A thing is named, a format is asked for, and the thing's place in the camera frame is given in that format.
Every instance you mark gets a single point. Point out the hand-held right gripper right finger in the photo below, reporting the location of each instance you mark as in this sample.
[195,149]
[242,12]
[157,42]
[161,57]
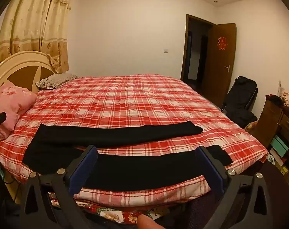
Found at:
[211,170]

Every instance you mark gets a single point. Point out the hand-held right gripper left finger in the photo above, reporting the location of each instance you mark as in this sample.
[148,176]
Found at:
[83,171]

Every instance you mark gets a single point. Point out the black pants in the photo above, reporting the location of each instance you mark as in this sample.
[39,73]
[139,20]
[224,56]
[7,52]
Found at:
[111,136]

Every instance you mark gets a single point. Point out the person's right hand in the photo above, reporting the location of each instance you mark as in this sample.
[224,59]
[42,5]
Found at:
[149,223]

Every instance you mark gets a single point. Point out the pink pillow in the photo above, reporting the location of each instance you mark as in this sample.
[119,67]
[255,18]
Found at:
[10,100]

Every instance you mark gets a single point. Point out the colourful printed bed sheet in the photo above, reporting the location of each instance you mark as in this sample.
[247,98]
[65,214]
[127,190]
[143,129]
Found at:
[106,213]

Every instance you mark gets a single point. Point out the cream wooden headboard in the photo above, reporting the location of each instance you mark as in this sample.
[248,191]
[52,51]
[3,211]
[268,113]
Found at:
[20,59]

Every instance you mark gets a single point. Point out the striped grey pillow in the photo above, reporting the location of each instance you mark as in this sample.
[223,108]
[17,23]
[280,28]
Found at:
[56,80]

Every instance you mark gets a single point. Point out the teal box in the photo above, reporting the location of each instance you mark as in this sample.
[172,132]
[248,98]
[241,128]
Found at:
[279,144]

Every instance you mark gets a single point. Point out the wooden dresser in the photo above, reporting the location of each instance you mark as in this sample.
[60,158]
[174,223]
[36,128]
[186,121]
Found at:
[268,119]

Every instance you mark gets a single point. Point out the black suitcase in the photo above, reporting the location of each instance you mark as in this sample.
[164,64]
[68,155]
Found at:
[242,95]

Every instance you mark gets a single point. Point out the brown wooden door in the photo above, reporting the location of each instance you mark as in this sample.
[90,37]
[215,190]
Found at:
[218,81]

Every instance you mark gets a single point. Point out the red plaid blanket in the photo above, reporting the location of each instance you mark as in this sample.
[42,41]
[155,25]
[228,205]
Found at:
[134,95]

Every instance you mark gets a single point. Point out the beige floral curtain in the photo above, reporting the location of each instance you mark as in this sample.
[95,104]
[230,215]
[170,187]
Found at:
[27,16]

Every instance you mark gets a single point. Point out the red paper door decoration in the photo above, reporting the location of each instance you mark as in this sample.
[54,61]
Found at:
[221,43]

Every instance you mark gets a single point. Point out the dark wooden door frame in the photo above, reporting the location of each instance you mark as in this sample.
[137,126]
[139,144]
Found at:
[185,52]

